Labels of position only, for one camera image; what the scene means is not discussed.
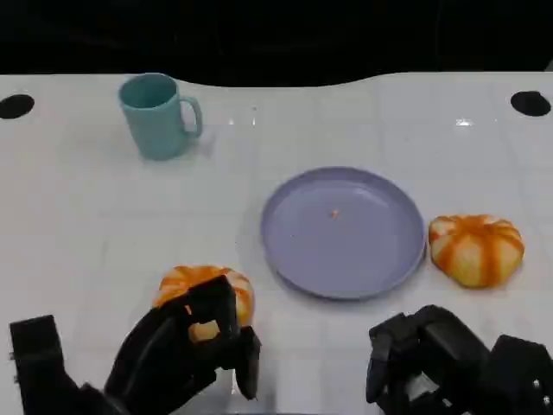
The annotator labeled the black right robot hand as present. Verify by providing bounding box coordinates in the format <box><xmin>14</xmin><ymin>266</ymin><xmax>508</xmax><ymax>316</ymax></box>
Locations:
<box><xmin>365</xmin><ymin>304</ymin><xmax>493</xmax><ymax>415</ymax></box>

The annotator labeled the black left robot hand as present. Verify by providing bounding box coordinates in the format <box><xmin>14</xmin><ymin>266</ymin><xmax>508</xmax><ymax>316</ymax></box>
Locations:
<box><xmin>103</xmin><ymin>274</ymin><xmax>263</xmax><ymax>415</ymax></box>

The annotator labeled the orange white toy bread roll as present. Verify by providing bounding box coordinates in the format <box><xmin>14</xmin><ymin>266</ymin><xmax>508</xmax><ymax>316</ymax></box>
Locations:
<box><xmin>428</xmin><ymin>214</ymin><xmax>526</xmax><ymax>290</ymax></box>
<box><xmin>151</xmin><ymin>265</ymin><xmax>256</xmax><ymax>343</ymax></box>

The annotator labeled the lilac plate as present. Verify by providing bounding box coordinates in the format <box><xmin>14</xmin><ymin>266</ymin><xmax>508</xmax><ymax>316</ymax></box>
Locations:
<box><xmin>259</xmin><ymin>166</ymin><xmax>428</xmax><ymax>303</ymax></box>

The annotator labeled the pale green mug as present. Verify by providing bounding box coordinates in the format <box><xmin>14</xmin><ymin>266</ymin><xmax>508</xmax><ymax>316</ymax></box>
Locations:
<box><xmin>118</xmin><ymin>72</ymin><xmax>204</xmax><ymax>162</ymax></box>

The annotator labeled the black table grommet hole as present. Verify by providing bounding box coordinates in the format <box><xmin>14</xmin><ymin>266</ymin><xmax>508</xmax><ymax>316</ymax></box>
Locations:
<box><xmin>0</xmin><ymin>93</ymin><xmax>35</xmax><ymax>120</ymax></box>
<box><xmin>510</xmin><ymin>90</ymin><xmax>553</xmax><ymax>117</ymax></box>

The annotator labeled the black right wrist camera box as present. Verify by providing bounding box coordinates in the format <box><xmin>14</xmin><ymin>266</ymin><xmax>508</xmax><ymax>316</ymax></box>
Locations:
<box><xmin>486</xmin><ymin>334</ymin><xmax>553</xmax><ymax>415</ymax></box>

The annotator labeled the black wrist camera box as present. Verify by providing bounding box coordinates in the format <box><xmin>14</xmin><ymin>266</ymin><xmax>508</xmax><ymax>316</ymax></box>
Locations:
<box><xmin>9</xmin><ymin>314</ymin><xmax>107</xmax><ymax>415</ymax></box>
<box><xmin>486</xmin><ymin>334</ymin><xmax>553</xmax><ymax>415</ymax></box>

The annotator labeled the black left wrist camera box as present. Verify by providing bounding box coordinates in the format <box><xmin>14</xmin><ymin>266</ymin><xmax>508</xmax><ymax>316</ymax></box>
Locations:
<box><xmin>9</xmin><ymin>314</ymin><xmax>107</xmax><ymax>415</ymax></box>

